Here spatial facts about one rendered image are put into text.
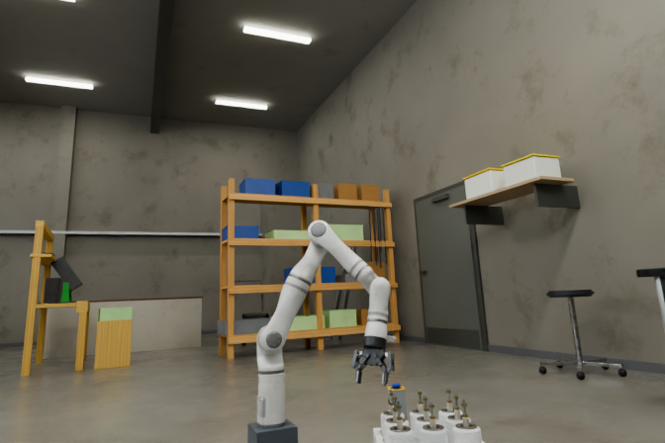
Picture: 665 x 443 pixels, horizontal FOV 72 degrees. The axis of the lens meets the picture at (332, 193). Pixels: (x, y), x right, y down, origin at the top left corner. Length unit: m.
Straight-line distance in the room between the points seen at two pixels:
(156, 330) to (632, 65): 7.42
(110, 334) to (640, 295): 5.70
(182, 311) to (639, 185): 6.80
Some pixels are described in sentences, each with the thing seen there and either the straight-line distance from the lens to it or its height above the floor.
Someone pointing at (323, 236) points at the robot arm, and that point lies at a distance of 1.72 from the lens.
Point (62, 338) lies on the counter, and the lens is 8.50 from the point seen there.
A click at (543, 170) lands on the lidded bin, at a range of 4.80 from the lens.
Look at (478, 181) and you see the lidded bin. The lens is 5.27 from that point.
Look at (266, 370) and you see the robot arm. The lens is 1.71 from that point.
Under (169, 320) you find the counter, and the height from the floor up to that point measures 0.45.
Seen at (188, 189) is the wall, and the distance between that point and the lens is 12.19.
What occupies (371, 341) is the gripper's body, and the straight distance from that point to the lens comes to 1.60.
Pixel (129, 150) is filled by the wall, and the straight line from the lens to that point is 12.39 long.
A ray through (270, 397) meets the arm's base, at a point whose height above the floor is 0.40.
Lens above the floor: 0.72
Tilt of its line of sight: 13 degrees up
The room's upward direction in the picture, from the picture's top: 2 degrees counter-clockwise
